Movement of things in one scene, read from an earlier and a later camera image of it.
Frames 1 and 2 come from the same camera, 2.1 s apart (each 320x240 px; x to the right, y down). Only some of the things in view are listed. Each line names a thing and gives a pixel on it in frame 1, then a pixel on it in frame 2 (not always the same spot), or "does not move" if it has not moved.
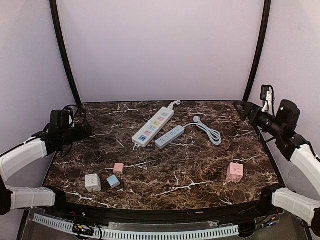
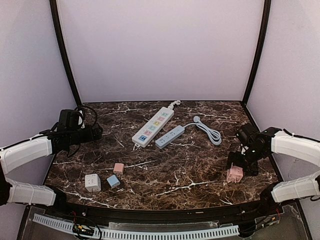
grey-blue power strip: [164, 140] does not move
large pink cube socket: [235, 172] does not move
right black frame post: [263, 36] does not move
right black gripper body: [251, 113] → [241, 159]
